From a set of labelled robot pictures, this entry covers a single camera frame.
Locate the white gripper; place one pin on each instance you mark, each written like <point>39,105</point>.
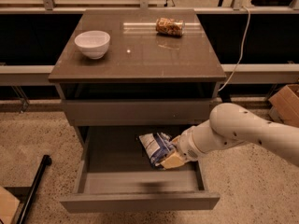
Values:
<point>186,146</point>

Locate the blue chip bag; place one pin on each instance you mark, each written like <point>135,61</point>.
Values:
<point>157,146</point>

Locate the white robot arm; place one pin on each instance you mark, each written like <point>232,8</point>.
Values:
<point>231,125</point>

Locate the open grey middle drawer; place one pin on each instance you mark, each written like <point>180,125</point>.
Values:
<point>115,175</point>

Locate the grey drawer cabinet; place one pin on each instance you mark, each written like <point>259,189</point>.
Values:
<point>140,64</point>

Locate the closed grey top drawer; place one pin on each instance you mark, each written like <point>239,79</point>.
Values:
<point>125,113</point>

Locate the black table leg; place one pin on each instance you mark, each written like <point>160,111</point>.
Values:
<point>225,97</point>

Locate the cardboard box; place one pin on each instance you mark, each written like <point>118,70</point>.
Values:
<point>286,103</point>

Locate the black metal bar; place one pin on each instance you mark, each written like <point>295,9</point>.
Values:
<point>46,161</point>

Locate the white ceramic bowl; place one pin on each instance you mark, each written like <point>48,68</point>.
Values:
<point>93,44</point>

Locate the wooden board corner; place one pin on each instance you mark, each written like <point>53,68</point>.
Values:
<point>8,206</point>

